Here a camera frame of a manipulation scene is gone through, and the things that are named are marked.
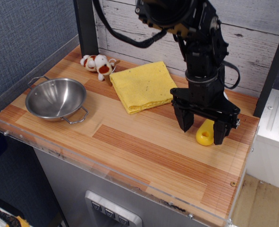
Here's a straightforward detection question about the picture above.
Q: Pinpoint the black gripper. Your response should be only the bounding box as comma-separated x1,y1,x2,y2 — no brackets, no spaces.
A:
170,66,240,145

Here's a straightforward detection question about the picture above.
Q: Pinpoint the yellow handled white toy knife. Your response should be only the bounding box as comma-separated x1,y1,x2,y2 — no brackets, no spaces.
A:
196,119,214,146

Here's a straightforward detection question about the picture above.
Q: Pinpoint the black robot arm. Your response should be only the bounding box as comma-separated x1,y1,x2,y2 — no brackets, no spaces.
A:
135,0,240,145

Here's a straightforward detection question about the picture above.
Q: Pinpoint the folded yellow cloth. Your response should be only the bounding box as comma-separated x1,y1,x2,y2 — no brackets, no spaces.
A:
110,61,177,114

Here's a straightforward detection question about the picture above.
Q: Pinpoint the white ribbed box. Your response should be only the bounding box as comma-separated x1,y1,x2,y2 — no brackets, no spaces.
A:
246,89,279,187

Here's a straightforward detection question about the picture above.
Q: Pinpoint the white brown plush dog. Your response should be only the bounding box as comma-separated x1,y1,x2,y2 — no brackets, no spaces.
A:
80,54,120,85

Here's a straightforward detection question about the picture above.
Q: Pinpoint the silver dispenser button panel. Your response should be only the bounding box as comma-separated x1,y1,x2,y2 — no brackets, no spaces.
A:
85,190,143,227

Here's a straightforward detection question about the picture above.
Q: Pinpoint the yellow object bottom left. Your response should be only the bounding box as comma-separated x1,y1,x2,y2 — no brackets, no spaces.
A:
16,216,30,227

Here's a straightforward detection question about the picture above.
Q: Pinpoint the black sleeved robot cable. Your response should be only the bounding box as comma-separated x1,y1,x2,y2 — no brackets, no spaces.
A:
92,0,168,49

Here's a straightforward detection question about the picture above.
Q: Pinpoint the stainless steel bowl with handles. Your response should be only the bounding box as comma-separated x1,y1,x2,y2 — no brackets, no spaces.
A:
25,75,88,124

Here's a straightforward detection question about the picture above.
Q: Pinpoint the dark vertical frame post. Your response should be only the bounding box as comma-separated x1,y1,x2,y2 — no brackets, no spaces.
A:
73,0,99,56

